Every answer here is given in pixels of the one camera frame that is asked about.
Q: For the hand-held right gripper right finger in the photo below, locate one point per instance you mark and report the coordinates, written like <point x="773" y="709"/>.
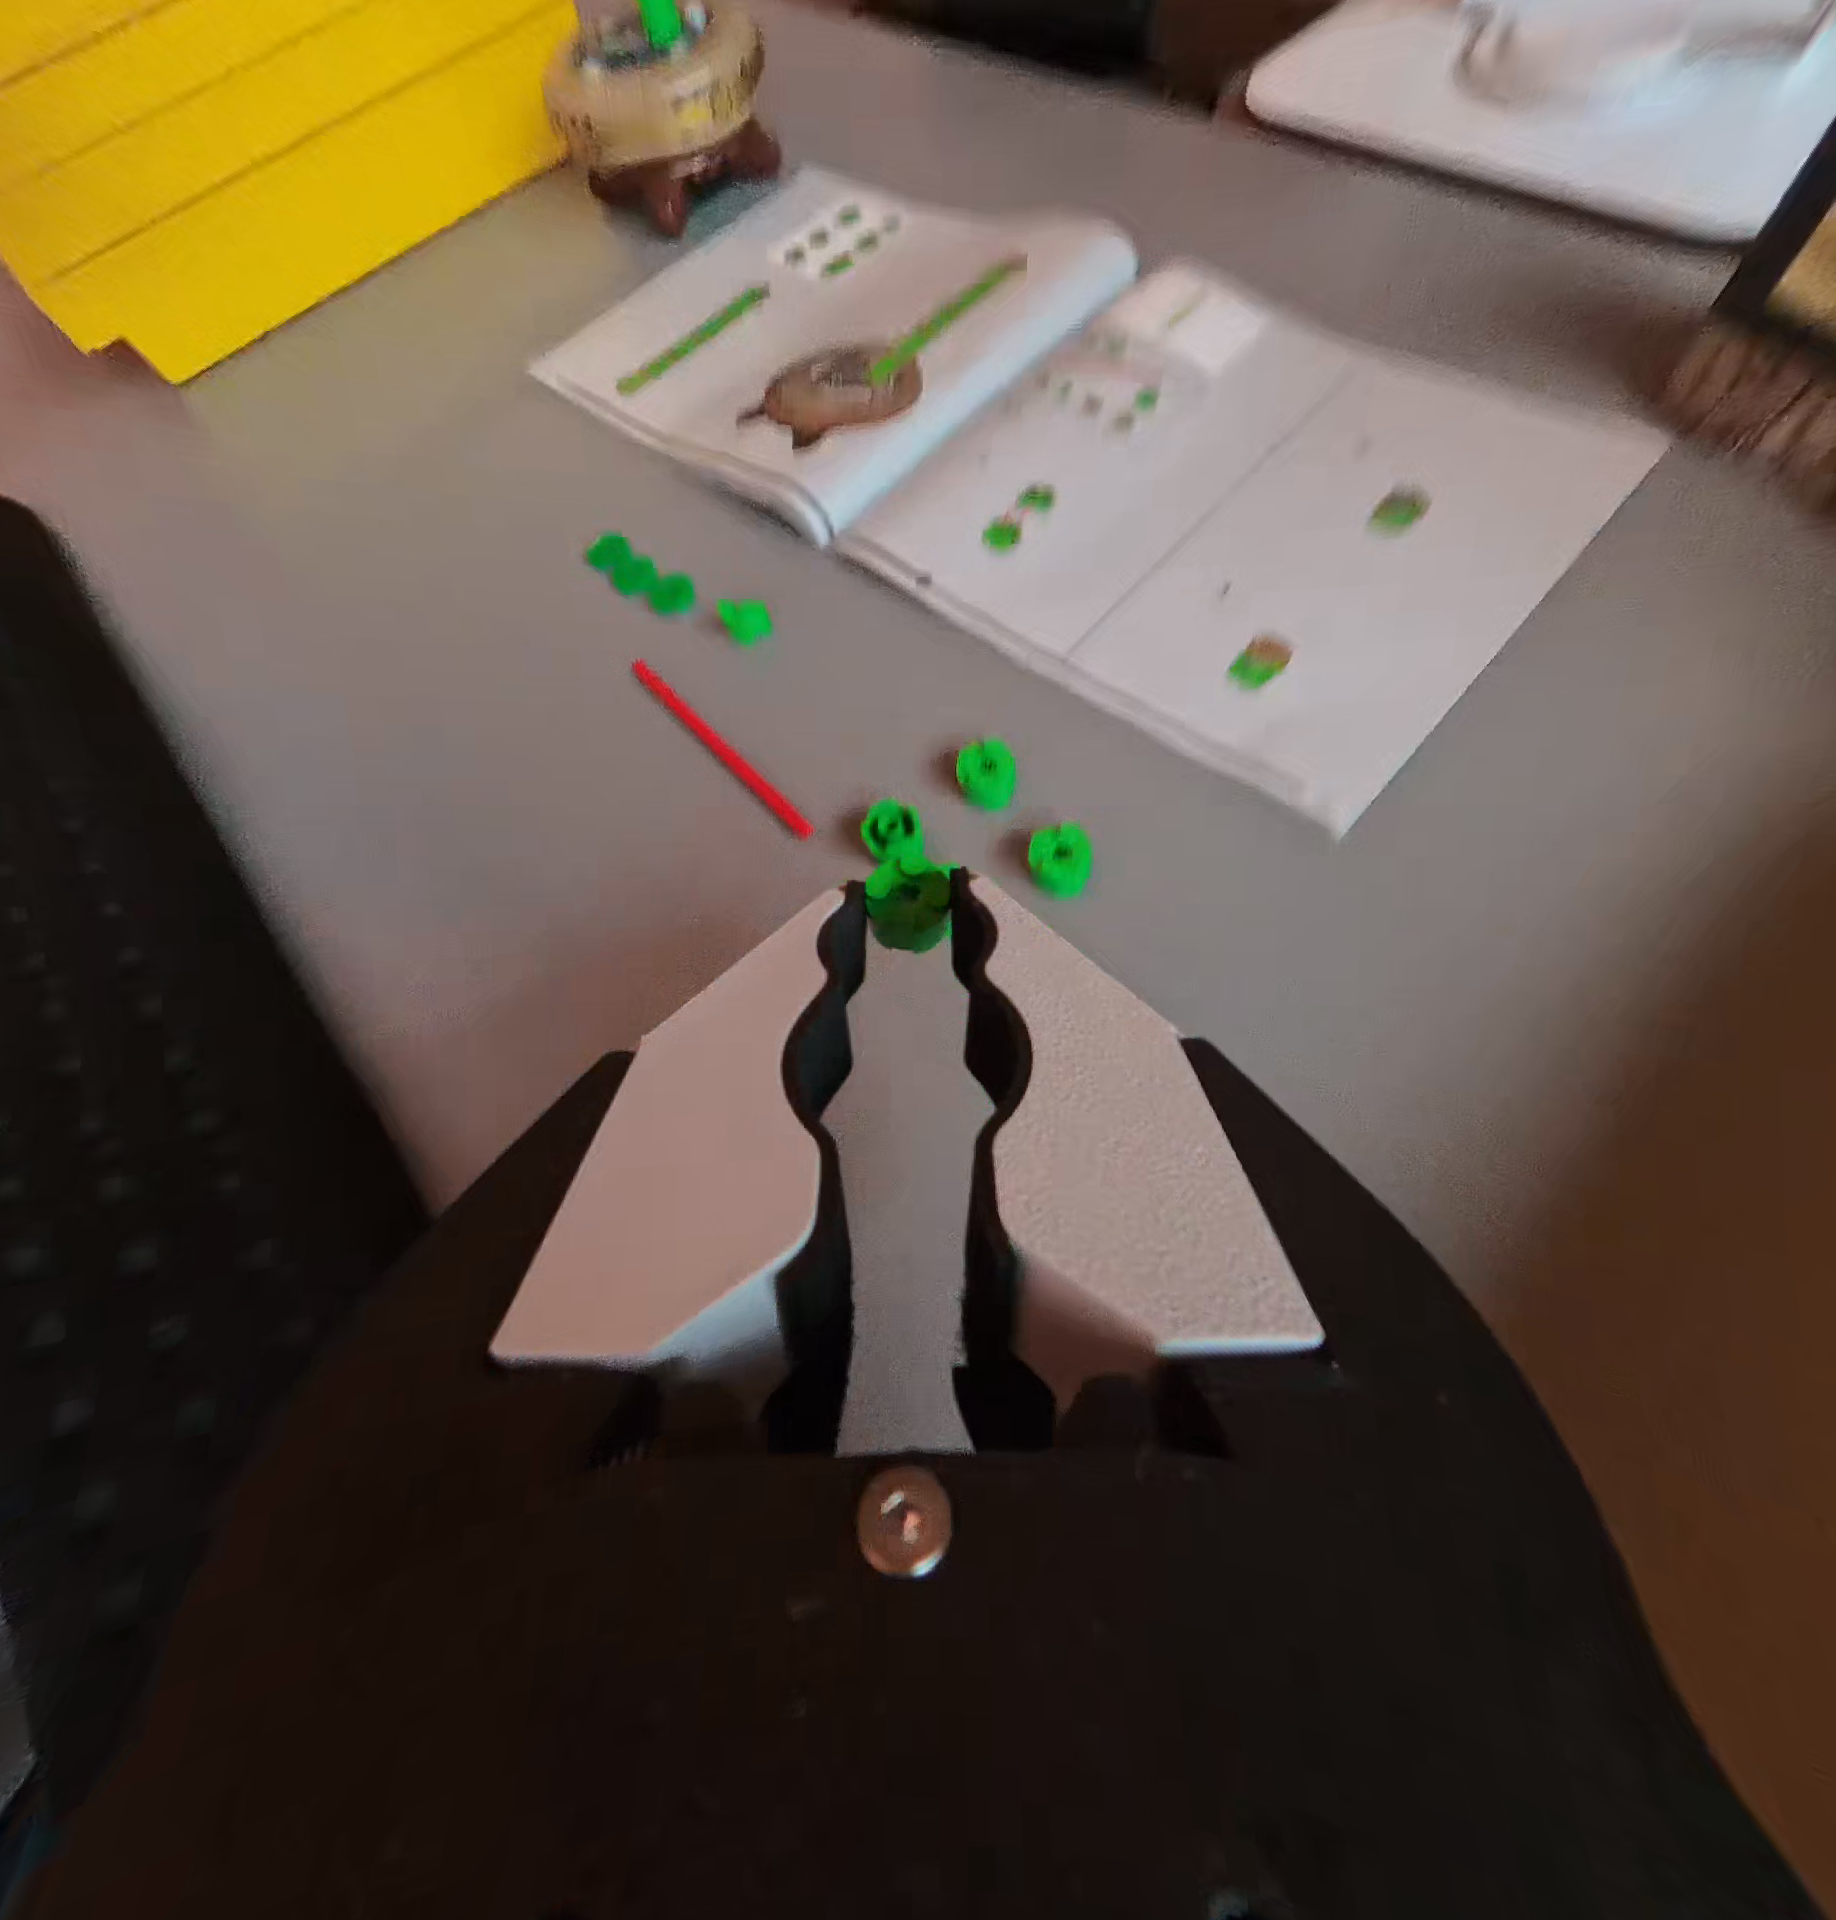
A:
<point x="1142" y="1200"/>

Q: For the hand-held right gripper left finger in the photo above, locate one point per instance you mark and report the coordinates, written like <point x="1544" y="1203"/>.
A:
<point x="662" y="1200"/>

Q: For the toy bamboo stalk in tan pot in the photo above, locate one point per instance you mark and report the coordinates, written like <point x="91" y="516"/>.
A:
<point x="647" y="90"/>

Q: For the building instruction booklet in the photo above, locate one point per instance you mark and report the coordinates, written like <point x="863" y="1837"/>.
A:
<point x="1308" y="600"/>

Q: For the green round toy brick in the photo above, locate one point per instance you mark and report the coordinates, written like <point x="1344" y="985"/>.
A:
<point x="906" y="906"/>
<point x="987" y="772"/>
<point x="891" y="827"/>
<point x="1062" y="860"/>

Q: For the black toy set box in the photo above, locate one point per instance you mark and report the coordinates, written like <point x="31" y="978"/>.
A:
<point x="1773" y="405"/>

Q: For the thin red toy rod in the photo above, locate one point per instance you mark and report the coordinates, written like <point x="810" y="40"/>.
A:
<point x="722" y="751"/>

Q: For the grey desk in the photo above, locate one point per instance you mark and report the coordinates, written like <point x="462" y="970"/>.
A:
<point x="407" y="751"/>

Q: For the yellow plastic parts bin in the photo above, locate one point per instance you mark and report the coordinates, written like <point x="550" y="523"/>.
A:
<point x="182" y="150"/>

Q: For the green flat round plate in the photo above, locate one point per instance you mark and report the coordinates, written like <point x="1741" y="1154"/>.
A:
<point x="606" y="556"/>
<point x="671" y="593"/>
<point x="637" y="575"/>

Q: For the small green toy clip piece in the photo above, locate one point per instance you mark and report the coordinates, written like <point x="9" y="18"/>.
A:
<point x="747" y="619"/>

